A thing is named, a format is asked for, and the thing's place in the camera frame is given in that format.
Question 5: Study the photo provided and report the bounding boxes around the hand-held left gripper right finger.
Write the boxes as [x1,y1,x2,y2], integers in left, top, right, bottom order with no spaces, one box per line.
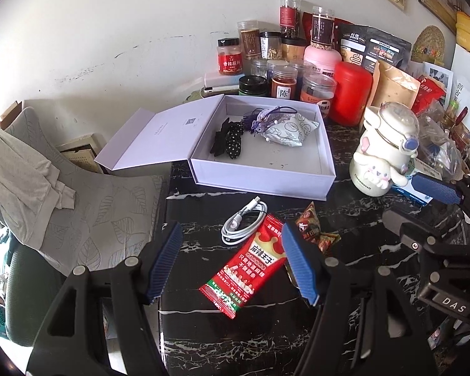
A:
[281,222,439,376]

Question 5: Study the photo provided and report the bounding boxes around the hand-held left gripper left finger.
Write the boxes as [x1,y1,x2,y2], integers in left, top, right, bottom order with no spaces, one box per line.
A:
[25,221,184,376]

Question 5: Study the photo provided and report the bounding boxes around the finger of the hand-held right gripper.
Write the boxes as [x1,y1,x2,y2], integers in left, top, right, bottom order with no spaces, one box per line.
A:
[411,172,470,224]
[399,222,470,268]

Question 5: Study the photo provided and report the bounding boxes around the orange snack packet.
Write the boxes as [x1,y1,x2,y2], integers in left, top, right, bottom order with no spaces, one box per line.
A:
[315,230,341,252]

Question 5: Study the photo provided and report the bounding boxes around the brown snack packet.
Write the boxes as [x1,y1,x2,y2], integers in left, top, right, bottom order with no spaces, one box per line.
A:
[295,201,322,239]

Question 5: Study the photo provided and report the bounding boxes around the red snack packet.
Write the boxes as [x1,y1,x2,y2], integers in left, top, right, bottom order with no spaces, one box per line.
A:
[199,213,292,320]

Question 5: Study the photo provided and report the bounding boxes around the white cable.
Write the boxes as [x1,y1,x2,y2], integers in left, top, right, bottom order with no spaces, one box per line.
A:
[220,198,269,245]

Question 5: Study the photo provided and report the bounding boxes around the white gift box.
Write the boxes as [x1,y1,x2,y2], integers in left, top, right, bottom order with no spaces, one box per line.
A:
[94,94,336,200]

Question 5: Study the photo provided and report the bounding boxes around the white printed sachet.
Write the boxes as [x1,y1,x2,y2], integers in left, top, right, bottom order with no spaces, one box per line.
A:
[263,112,321,147]

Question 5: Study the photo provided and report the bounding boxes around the black bow hair clip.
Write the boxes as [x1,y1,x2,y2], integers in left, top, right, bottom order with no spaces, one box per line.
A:
[209,117,239,157]

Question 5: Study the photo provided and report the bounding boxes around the black polka dot hair tie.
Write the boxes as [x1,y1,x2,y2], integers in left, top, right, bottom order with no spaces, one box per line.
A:
[225,119,245,160]

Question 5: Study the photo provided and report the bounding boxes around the purple drawstring pouch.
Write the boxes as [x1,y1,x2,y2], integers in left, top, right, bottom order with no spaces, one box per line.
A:
[241,106,298,138]

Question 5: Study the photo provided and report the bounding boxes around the blue and white medicine box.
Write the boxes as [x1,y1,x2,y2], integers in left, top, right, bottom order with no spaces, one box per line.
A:
[392,180,433,206]

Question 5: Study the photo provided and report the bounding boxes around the clear plastic bag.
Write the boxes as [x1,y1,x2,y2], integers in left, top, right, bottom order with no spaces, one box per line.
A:
[415,102,470,181]

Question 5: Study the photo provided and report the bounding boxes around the white cartoon dog bottle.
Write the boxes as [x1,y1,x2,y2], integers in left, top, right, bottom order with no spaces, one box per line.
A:
[349,102,420,196]

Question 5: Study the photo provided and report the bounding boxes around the grey leaf pattern cushion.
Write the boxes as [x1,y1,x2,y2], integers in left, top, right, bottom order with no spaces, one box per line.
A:
[2,107,171,279]

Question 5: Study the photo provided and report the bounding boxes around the red snack bag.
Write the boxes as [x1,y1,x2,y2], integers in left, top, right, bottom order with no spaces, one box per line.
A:
[411,74,447,114]

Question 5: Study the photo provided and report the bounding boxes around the kraft paper pouch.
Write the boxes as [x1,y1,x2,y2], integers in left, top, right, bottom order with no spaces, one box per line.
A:
[370,60,421,116]

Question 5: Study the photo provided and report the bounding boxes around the red canister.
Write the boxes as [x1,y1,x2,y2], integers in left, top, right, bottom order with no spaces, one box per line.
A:
[329,61,373,127]

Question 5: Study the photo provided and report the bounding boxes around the beige perforated box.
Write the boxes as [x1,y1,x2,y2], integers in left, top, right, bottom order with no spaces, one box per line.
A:
[55,133,104,173]

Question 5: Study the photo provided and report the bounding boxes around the green chair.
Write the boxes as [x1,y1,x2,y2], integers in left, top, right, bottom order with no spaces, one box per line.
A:
[4,239,71,341]

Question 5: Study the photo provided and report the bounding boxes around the clear jar orange label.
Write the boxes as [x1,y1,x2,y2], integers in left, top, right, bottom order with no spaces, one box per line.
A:
[300,74,337,120]

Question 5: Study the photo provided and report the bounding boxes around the black stand-up pouch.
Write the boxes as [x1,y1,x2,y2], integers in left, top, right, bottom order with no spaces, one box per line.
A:
[334,23,413,73]

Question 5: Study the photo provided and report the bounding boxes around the grey garment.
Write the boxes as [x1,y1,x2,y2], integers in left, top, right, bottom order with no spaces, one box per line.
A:
[0,127,77,249]

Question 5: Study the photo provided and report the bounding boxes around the pink lidded jar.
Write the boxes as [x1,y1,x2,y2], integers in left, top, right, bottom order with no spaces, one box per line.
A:
[303,44,342,75]

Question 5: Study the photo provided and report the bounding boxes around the orange spice jar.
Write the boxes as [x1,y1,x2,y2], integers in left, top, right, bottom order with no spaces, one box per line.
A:
[271,65,298,100]

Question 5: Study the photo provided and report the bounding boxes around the short black lidded jar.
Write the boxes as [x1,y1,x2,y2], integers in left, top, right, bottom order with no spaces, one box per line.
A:
[238,75,269,97]

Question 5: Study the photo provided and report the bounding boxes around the tall jar dark label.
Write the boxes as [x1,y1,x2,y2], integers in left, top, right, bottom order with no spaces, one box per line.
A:
[311,6,335,45]

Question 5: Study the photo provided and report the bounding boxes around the black lidded golden jar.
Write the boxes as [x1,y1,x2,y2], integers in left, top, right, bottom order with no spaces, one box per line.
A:
[281,37,307,63]

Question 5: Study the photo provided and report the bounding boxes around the black lidded nut jar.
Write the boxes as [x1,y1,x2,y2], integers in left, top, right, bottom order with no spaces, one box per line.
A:
[259,31,283,61]

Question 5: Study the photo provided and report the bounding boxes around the tall jar red label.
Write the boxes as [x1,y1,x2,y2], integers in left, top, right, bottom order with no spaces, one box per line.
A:
[279,0,301,40]

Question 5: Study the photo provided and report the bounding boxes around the clear jar brown label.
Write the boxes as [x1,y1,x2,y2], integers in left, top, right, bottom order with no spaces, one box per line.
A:
[237,21,261,61]

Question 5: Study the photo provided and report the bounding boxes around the woven round wall mat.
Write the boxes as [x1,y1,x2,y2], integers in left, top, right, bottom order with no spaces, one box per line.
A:
[410,25,446,65]

